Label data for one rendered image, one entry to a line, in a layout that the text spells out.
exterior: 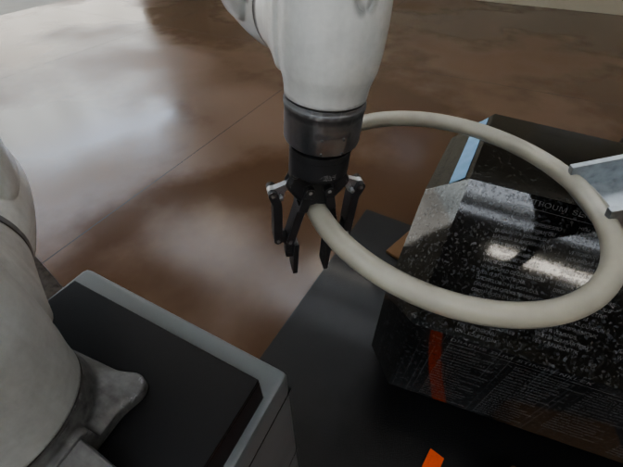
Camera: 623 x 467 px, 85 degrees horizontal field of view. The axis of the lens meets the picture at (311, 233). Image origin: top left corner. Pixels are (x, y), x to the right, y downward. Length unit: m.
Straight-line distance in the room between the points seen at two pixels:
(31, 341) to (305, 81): 0.31
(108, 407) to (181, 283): 1.24
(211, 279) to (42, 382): 1.30
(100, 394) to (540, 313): 0.48
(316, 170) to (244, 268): 1.27
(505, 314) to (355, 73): 0.29
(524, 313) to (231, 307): 1.25
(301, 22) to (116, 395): 0.41
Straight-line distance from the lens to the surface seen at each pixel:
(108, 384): 0.46
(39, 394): 0.38
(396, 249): 1.70
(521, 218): 0.81
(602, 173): 0.76
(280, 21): 0.35
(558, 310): 0.47
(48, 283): 1.65
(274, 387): 0.49
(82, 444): 0.43
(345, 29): 0.32
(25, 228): 0.47
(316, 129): 0.37
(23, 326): 0.35
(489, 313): 0.43
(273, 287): 1.55
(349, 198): 0.49
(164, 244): 1.86
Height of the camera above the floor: 1.26
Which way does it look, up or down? 45 degrees down
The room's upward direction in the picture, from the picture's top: straight up
